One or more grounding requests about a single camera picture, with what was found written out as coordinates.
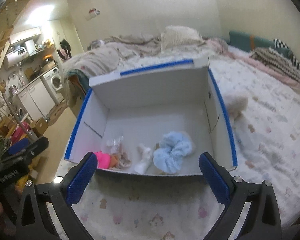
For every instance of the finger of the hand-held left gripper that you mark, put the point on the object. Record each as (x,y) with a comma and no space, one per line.
(17,147)
(37,146)

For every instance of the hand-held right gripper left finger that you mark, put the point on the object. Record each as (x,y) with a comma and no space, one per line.
(81,180)

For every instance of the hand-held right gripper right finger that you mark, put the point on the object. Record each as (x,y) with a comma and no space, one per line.
(215,180)

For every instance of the pink scrunchie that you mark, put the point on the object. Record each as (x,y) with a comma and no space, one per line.
(102,158)

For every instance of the white fluffy scrunchie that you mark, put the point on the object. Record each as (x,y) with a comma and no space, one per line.
(191,145)

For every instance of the clear plastic bag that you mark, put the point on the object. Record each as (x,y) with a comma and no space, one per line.
(113,143)

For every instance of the blue fluffy scrunchie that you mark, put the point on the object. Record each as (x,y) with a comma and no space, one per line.
(170,155)

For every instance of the white cardboard box blue edges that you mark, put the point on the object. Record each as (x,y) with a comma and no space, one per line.
(152,120)

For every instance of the red cloth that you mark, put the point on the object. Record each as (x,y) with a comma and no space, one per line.
(20,132)

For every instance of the brown cardboard box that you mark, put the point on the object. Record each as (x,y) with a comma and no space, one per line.
(39,127)

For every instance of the white kitchen cabinet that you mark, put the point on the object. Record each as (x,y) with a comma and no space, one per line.
(36,100)

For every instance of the beige scrunchie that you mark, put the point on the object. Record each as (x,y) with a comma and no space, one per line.
(125,158)

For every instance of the white washing machine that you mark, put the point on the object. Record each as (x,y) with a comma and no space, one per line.
(53,81)

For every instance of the cream fluffy plush toy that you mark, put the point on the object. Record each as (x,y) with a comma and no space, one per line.
(237,105)

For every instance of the white water heater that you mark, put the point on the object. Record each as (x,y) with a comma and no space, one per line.
(15,57)

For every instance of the black hanging garment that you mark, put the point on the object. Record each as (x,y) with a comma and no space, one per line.
(65,47)

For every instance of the grey floral duvet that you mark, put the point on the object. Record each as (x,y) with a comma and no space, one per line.
(102,55)

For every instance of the striped knitted blanket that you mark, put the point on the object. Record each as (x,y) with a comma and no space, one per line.
(272,58)

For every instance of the pink blanket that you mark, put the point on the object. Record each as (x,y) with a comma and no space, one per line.
(220,45)

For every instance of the black and white checked cloth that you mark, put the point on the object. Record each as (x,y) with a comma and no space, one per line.
(298,67)

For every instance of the teal headboard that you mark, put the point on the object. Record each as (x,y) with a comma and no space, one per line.
(240,37)

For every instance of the cream pillow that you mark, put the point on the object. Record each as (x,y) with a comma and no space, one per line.
(181,36)

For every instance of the red and white wall sticker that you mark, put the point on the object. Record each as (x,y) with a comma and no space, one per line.
(92,13)

